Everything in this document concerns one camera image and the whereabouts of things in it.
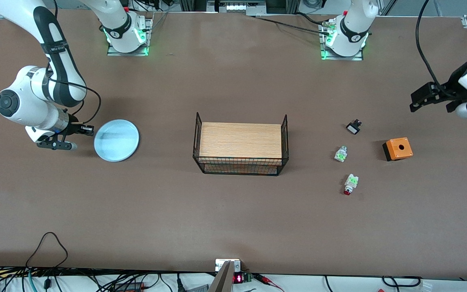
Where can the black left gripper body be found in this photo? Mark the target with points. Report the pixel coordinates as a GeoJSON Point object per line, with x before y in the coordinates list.
{"type": "Point", "coordinates": [453, 86]}

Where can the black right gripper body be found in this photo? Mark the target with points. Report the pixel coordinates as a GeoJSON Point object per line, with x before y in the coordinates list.
{"type": "Point", "coordinates": [72, 127]}

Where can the light blue round plate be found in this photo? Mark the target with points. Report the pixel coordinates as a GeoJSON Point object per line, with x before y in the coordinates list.
{"type": "Point", "coordinates": [116, 140]}

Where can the red push button switch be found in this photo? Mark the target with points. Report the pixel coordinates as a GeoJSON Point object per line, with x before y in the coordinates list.
{"type": "Point", "coordinates": [350, 184]}

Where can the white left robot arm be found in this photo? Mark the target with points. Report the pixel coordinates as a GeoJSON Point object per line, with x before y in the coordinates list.
{"type": "Point", "coordinates": [353, 28]}

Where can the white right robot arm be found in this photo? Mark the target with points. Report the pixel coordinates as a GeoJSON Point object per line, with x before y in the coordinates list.
{"type": "Point", "coordinates": [26, 105]}

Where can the black square push button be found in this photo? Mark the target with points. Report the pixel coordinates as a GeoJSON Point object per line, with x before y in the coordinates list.
{"type": "Point", "coordinates": [353, 128]}

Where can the white power strip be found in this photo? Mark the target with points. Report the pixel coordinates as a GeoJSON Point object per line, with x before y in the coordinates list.
{"type": "Point", "coordinates": [243, 7]}

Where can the red digit display module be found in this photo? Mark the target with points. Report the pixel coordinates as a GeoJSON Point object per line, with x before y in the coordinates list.
{"type": "Point", "coordinates": [239, 278]}

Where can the red and black probe lead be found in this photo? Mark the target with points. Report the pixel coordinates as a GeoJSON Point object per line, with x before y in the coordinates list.
{"type": "Point", "coordinates": [268, 280]}

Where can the orange button enclosure box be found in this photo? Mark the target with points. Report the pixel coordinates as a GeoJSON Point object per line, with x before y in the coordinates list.
{"type": "Point", "coordinates": [399, 148]}

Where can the green push button switch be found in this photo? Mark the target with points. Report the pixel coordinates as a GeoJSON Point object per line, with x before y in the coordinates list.
{"type": "Point", "coordinates": [341, 154]}

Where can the small white bracket plate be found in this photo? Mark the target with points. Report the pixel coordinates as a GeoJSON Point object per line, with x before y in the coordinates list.
{"type": "Point", "coordinates": [222, 263]}

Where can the grey metal post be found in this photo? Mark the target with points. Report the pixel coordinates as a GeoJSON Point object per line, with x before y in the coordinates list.
{"type": "Point", "coordinates": [222, 282]}

